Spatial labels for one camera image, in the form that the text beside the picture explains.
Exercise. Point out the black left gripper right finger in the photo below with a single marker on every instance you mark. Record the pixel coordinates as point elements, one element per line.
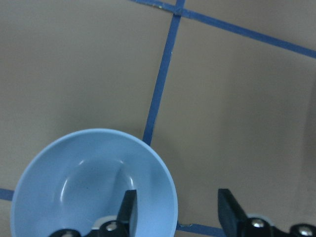
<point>232,217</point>

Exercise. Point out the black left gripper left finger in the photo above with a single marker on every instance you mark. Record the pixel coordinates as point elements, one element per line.
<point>127,215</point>

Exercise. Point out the blue bowl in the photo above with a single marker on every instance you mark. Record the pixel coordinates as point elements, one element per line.
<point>83,177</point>

